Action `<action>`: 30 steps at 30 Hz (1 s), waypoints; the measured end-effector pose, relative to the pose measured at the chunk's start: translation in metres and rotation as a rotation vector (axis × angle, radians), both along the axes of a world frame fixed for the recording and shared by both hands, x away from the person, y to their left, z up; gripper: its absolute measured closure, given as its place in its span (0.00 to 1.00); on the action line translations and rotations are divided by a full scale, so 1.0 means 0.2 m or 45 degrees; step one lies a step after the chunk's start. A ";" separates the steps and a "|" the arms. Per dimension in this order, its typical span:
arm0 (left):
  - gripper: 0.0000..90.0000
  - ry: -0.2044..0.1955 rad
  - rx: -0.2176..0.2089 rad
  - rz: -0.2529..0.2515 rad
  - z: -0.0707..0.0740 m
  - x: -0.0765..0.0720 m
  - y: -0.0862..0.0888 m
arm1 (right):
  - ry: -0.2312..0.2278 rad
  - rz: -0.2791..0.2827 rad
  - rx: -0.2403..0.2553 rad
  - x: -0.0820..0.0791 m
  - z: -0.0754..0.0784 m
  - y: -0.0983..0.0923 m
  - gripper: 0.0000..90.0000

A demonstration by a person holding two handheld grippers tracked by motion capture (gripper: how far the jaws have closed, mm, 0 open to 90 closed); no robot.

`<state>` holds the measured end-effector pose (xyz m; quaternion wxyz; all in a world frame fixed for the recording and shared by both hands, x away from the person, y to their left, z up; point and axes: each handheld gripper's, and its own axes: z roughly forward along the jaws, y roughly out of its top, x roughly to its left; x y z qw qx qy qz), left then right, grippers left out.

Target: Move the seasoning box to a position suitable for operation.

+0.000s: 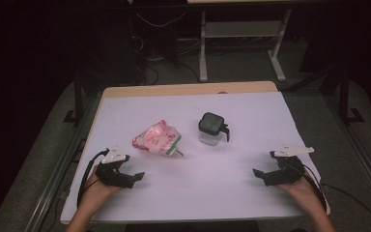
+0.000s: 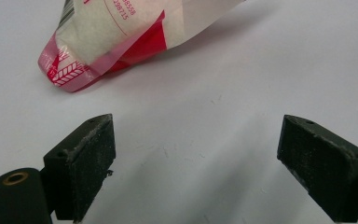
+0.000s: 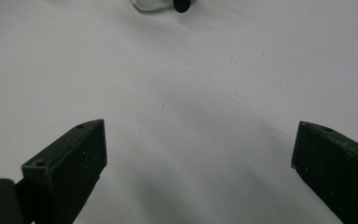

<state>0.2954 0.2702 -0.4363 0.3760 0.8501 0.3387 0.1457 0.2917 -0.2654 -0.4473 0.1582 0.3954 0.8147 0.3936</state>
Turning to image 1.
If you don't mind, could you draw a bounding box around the black floor cable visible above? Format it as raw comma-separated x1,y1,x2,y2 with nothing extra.
320,182,371,232

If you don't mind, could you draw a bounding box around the glass jar with black lid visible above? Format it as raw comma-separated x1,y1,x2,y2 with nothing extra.
197,111,231,147

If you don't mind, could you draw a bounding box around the right hand-held gripper black cable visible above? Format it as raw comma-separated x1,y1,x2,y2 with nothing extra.
286,162,328,213

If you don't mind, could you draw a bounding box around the tangle of background cables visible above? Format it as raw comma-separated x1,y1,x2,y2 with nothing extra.
131,9,202,85

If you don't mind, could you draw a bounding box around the person's right hand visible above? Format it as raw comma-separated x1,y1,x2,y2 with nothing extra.
274,170,327,217

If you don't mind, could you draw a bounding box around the person's left hand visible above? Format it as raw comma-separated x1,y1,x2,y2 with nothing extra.
79,167,124,215

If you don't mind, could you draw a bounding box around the left hand-held gripper black cable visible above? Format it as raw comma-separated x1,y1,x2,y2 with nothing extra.
76,148,110,208

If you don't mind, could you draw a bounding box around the black metal stand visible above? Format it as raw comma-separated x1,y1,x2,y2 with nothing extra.
333,64,366,127
62,72,85,127

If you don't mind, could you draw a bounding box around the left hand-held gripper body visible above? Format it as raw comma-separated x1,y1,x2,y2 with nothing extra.
95,145,131,189

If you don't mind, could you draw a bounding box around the white metal desk frame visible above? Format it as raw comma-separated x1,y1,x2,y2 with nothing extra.
186,0,293,83

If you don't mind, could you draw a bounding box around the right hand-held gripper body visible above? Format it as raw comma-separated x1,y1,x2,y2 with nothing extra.
269,143,315,187

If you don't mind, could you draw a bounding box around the hand-held gripper black cable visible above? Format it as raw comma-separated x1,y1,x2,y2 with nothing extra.
76,148,110,208
286,162,328,213

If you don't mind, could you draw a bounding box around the aluminium rail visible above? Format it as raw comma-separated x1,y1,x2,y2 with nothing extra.
322,93,371,209
22,96,101,232

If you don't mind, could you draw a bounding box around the red and white plastic bag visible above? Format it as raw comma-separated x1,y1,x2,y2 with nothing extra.
131,119,183,158

